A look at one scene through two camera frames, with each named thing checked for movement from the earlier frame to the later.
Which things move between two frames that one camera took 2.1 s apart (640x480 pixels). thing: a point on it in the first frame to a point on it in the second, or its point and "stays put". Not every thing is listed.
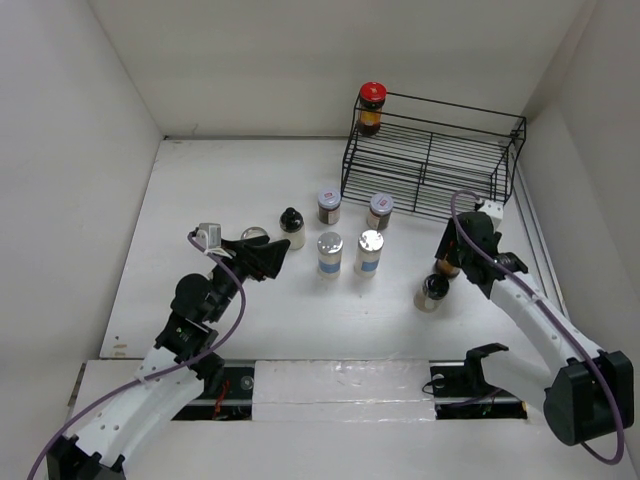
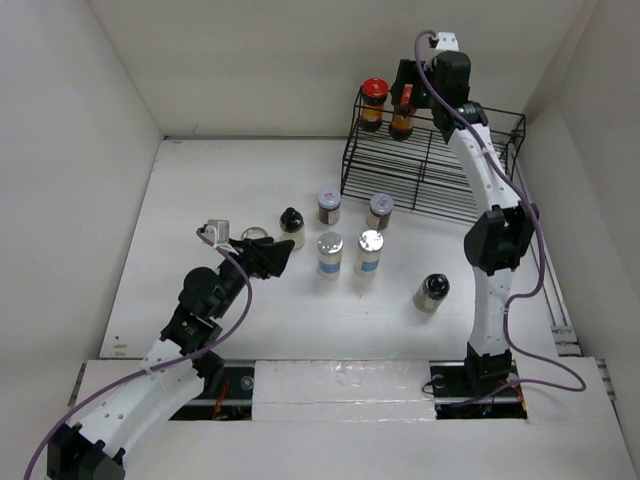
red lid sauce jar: (444, 267) to (403, 117)
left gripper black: (257, 261) stays put
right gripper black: (449, 236) to (408, 72)
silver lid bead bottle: (368, 251) stays put
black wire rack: (432, 157) stays put
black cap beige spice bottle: (434, 290) stays put
